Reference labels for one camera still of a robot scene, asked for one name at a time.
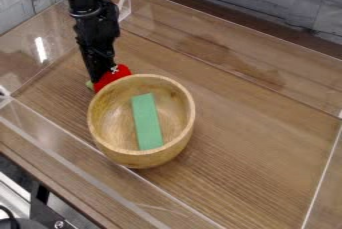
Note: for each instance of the round wooden bowl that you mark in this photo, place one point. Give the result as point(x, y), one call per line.
point(111, 121)

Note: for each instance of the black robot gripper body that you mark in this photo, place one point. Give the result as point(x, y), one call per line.
point(96, 28)

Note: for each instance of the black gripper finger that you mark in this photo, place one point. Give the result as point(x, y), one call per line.
point(99, 65)

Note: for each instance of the black metal table leg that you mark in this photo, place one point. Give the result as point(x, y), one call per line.
point(40, 212)

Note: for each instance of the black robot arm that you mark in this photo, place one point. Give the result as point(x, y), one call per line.
point(96, 28)

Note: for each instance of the red plush fruit green stem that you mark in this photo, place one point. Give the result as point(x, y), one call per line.
point(116, 72)

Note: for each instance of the green rectangular block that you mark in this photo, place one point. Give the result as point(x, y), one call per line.
point(147, 126)

